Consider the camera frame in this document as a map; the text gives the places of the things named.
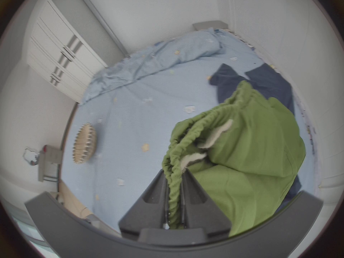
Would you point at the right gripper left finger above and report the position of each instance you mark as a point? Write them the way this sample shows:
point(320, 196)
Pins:
point(150, 205)

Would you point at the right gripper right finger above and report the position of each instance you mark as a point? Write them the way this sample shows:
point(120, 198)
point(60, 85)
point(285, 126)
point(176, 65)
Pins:
point(201, 208)

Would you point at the green shorts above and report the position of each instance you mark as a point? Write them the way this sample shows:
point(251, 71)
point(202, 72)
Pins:
point(242, 157)

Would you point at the bed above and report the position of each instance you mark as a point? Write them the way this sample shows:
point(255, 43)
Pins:
point(139, 117)

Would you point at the round woven basket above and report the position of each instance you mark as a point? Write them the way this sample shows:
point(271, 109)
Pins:
point(83, 143)

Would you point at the dark blue garment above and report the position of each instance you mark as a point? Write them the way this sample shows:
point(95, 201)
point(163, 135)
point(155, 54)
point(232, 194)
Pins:
point(268, 82)

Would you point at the grey bedside table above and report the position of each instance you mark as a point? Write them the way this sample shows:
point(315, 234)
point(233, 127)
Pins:
point(49, 162)

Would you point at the pale blue quilt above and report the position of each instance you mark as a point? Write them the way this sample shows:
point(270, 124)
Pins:
point(161, 60)

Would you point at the white wardrobe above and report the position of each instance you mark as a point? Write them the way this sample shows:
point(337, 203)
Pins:
point(59, 47)

